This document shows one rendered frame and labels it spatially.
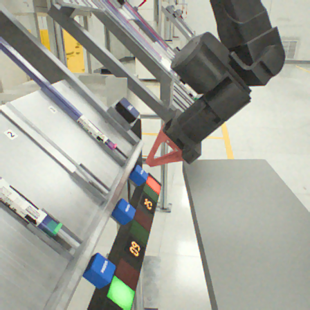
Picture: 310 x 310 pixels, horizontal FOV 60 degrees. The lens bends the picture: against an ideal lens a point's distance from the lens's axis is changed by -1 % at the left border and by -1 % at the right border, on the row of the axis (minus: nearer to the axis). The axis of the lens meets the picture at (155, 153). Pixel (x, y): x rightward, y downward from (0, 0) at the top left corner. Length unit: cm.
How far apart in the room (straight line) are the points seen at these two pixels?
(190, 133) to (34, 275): 28
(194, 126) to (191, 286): 88
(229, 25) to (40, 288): 40
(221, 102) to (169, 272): 95
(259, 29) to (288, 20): 777
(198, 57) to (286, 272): 36
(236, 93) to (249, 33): 8
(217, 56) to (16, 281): 36
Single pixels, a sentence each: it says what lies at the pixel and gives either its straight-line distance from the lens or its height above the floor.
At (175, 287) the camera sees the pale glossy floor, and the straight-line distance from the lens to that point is 121.
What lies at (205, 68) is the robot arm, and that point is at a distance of 39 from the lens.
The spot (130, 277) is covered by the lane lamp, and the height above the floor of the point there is 65.
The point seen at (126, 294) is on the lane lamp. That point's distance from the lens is 38.
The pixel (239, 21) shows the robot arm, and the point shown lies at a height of 96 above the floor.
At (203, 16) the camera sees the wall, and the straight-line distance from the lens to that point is 792.
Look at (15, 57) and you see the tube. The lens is 52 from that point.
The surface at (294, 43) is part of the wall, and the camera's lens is 828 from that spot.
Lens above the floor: 95
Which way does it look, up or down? 26 degrees down
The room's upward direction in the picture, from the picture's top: straight up
